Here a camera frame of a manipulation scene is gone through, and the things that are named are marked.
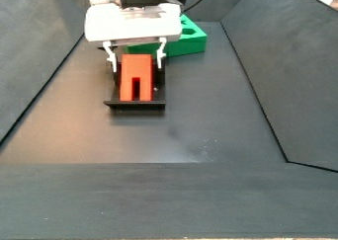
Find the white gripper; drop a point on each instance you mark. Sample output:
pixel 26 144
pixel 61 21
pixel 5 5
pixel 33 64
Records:
pixel 154 23

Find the red double-square block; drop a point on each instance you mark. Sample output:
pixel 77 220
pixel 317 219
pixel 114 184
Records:
pixel 137 77

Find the green shape-sorting board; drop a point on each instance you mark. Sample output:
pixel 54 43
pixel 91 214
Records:
pixel 190 43

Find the black L-shaped cradle stand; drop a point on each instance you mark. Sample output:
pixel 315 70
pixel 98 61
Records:
pixel 157 102

